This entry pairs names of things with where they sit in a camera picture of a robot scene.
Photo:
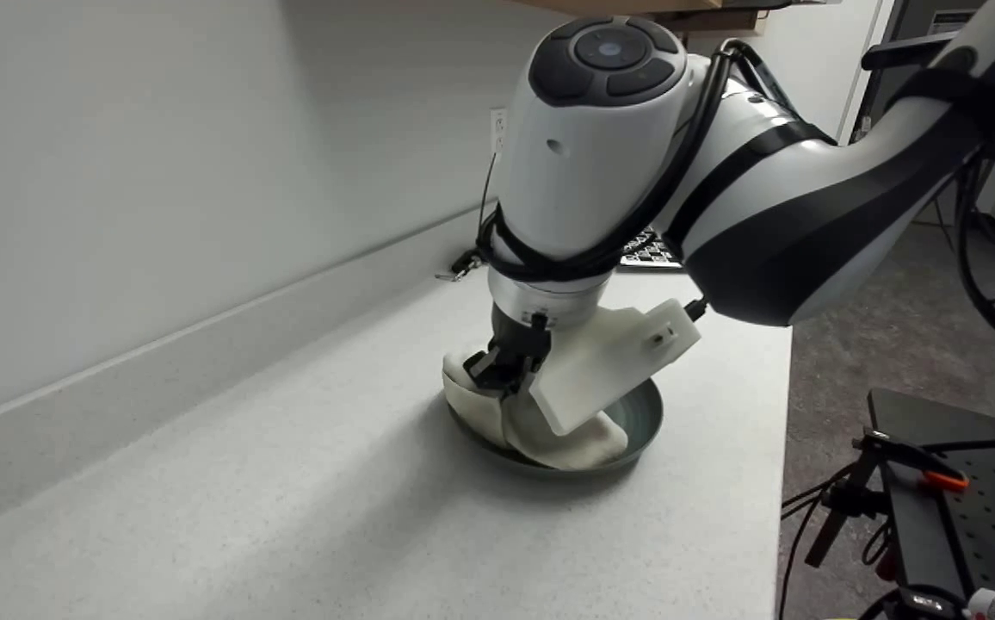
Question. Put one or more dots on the grey round plate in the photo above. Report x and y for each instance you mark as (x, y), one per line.
(640, 419)

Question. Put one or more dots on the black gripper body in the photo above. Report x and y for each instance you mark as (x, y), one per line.
(516, 329)

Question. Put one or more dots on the black perforated breadboard table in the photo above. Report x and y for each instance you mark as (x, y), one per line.
(977, 528)

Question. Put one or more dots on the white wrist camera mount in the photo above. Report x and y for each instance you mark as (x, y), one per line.
(599, 365)

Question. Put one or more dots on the black round object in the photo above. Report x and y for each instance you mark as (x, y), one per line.
(920, 605)

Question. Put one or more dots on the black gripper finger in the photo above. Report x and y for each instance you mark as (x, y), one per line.
(493, 372)
(530, 356)

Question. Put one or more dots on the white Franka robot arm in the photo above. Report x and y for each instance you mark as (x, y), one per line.
(587, 172)

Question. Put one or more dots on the black clamp stand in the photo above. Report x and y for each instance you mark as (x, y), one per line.
(834, 522)

